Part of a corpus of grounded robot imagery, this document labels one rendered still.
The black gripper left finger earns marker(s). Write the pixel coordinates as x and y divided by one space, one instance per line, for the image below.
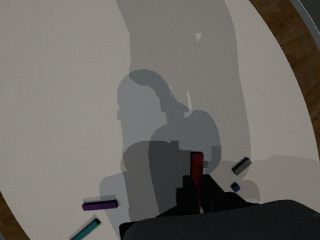
186 205

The small blue cube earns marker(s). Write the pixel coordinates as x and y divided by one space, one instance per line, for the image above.
235 187

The dark purple rod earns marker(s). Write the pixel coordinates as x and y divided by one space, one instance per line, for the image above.
100 205

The dark red rod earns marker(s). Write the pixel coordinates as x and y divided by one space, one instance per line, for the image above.
196 172

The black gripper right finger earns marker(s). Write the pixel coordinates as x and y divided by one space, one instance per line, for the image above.
214 199

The teal rod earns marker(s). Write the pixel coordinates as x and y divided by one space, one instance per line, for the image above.
87 230

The dark grey rectangular rod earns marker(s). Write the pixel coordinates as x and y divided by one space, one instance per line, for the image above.
241 166

